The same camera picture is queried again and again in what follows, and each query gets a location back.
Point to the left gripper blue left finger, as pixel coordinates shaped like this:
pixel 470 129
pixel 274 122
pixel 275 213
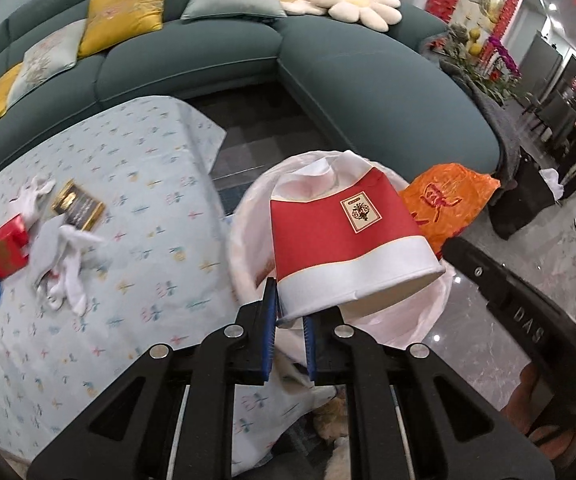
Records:
pixel 270 303

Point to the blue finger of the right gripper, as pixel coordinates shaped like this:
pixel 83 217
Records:
pixel 490 277

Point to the light blue cushion left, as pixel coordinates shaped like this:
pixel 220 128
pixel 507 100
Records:
pixel 49 57

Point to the black bag on floor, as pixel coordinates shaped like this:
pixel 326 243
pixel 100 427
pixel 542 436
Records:
pixel 536 189

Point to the grey throw blanket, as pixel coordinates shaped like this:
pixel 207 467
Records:
pixel 487 110

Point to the white lined trash bin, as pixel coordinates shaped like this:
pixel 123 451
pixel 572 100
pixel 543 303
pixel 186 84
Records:
pixel 251 260

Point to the teal sectional sofa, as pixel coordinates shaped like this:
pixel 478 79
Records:
pixel 371 92

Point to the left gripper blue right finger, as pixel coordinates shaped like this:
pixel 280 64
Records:
pixel 310 346

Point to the gold black cigarette box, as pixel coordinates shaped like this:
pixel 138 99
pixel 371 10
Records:
pixel 81 209

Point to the red gift box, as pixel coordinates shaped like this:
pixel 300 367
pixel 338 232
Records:
pixel 13 241

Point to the floral light blue tablecloth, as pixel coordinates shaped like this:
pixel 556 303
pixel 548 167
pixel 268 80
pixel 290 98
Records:
pixel 158 273

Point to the yellow cushion centre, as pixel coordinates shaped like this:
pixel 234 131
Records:
pixel 110 22

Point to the orange plastic bag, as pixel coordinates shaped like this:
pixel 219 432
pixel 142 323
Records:
pixel 446 199

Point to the potted orchid plants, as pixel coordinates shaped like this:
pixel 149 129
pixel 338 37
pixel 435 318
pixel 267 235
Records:
pixel 485 61

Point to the red white paper cup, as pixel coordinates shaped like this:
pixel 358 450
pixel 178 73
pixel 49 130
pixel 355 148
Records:
pixel 343 237

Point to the white daisy pillow right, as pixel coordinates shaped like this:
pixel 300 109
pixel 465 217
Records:
pixel 377 15

